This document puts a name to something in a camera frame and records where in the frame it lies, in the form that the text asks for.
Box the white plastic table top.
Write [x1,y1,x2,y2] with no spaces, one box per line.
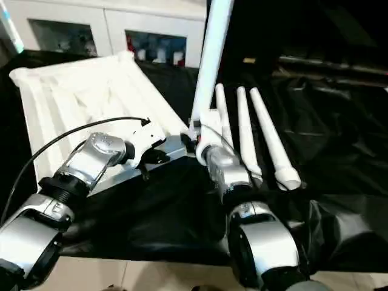
[8,51,199,196]

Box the black mat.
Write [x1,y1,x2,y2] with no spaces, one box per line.
[0,48,388,273]

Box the white cabinet with glass doors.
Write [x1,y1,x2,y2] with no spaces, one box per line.
[0,0,210,69]

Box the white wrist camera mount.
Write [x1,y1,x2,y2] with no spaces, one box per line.
[193,109,223,166]
[123,120,169,172]

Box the black metal bar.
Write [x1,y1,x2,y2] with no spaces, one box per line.
[278,55,388,78]

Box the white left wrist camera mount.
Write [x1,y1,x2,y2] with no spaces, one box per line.
[123,120,169,172]

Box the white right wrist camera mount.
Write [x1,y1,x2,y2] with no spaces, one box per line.
[193,109,223,166]

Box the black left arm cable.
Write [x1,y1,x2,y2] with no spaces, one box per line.
[0,116,152,228]

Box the white plastic table leg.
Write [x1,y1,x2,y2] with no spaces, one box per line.
[189,0,236,132]
[215,83,235,153]
[249,86,303,192]
[236,85,264,181]

